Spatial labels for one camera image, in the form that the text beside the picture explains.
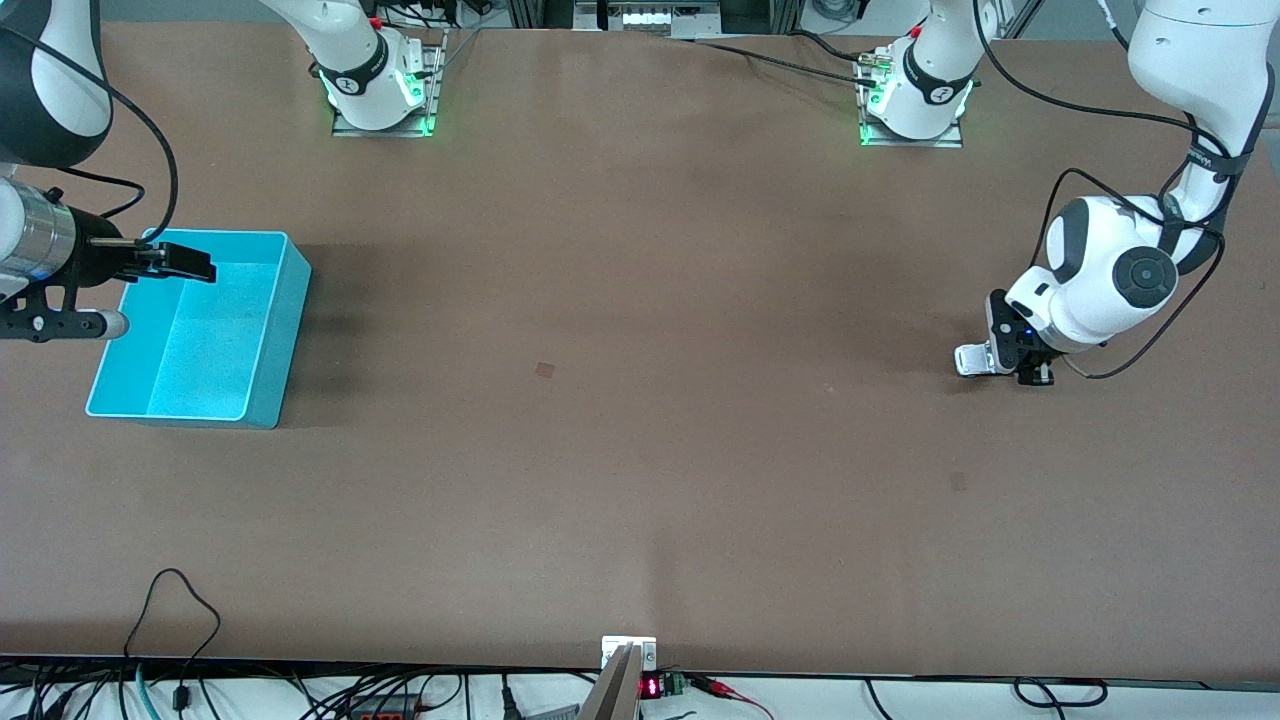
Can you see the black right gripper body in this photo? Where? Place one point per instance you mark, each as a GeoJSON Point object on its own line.
{"type": "Point", "coordinates": [97, 259]}

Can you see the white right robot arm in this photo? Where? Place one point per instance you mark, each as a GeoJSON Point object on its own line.
{"type": "Point", "coordinates": [365, 70]}

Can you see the teal plastic bin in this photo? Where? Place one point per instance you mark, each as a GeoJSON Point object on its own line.
{"type": "Point", "coordinates": [200, 340]}

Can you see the orange and black box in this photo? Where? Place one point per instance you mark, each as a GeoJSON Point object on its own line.
{"type": "Point", "coordinates": [385, 712]}

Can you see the red LED display module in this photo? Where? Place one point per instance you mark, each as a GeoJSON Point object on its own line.
{"type": "Point", "coordinates": [652, 687]}

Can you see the metal unit with white lights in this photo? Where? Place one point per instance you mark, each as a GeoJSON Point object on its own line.
{"type": "Point", "coordinates": [650, 18]}

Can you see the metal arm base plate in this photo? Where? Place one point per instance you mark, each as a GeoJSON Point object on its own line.
{"type": "Point", "coordinates": [385, 130]}
{"type": "Point", "coordinates": [940, 143]}

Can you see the upright aluminium frame post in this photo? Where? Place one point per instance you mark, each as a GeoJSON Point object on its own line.
{"type": "Point", "coordinates": [1020, 15]}

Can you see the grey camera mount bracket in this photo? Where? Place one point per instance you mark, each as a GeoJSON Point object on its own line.
{"type": "Point", "coordinates": [615, 690]}

